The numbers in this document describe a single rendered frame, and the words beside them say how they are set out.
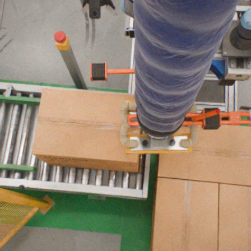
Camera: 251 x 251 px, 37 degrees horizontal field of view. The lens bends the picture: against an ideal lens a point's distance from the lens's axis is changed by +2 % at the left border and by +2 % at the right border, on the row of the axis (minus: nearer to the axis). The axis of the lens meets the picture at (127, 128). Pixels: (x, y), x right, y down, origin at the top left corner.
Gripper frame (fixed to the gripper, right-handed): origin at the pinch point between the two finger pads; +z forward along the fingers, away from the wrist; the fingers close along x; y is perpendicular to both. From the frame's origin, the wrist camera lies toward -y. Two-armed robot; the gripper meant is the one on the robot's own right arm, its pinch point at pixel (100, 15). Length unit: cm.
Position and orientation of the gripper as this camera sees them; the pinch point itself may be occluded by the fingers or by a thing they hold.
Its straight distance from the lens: 172.2
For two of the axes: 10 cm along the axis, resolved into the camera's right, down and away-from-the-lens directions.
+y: 0.8, -9.6, 2.5
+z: 0.3, 2.6, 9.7
